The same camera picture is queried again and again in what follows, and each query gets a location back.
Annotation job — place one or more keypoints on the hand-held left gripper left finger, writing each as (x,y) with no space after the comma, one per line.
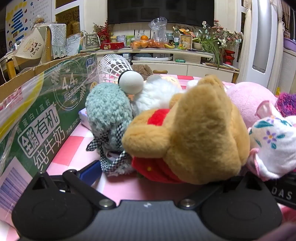
(92,171)

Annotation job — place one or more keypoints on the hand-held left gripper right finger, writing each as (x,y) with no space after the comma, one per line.
(208,192)

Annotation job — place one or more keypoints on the floral cloth doll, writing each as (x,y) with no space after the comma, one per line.
(275,143)

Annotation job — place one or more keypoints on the purple tissue packet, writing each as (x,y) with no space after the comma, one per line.
(83,118)

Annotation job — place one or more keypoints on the yellow bear plush toy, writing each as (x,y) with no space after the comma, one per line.
(196,129)

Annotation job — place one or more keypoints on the teal knitted plush toy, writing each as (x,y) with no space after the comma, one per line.
(106,109)

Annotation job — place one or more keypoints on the green printed cardboard box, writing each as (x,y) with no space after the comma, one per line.
(69,111)

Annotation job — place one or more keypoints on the white fluffy plush toy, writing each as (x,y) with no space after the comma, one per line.
(155,97)

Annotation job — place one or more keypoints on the pink plush toy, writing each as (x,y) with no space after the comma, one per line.
(247,102)

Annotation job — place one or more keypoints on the brown plush toy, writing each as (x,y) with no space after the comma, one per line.
(141,70)

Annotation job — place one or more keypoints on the pink checkered tablecloth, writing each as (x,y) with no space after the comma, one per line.
(76,148)

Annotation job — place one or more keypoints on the purple knitted item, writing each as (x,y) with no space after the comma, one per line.
(288,104)

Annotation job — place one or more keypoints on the white small fan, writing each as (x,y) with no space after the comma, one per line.
(111,67)

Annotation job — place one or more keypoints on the cream television cabinet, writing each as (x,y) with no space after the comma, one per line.
(203,69)

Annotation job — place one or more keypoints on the red flat box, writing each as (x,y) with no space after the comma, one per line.
(113,45)

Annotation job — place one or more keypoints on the glass electric kettle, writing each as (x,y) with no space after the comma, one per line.
(91,42)

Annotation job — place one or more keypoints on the sleeved paper sheet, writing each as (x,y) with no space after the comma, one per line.
(74,44)

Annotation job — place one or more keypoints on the white oval tray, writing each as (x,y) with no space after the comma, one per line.
(152,56)

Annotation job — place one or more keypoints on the small green box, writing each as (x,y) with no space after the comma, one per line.
(180,60)

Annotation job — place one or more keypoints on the red vase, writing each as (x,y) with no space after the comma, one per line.
(229,56)

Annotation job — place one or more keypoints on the beige tote bag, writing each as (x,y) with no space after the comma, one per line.
(30,48)

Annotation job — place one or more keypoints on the lace chair cover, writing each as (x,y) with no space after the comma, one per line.
(57,37)

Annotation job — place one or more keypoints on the red berry branches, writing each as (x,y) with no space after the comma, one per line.
(104,31)

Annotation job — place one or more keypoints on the green potted plant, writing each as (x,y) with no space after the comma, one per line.
(209,46)

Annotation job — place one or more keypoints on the bananas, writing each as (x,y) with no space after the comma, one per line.
(170,45)

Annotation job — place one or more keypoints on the purple plastic basin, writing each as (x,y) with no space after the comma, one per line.
(290,44)

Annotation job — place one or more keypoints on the white standing air conditioner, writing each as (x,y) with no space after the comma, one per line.
(261,41)

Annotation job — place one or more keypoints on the green bottle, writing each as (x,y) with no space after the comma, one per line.
(176,39)

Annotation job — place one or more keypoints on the clear plastic bag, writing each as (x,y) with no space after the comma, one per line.
(158,29)

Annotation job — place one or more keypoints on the dried flower bouquet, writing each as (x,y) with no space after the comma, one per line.
(227,34)

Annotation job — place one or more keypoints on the plastic bag of bread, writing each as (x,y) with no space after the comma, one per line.
(38,20)

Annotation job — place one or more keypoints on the black television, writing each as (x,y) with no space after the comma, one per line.
(161,11)

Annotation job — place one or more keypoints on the small picture frame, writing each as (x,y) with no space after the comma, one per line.
(185,41)

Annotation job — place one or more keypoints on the wall poster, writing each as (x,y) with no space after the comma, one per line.
(18,23)

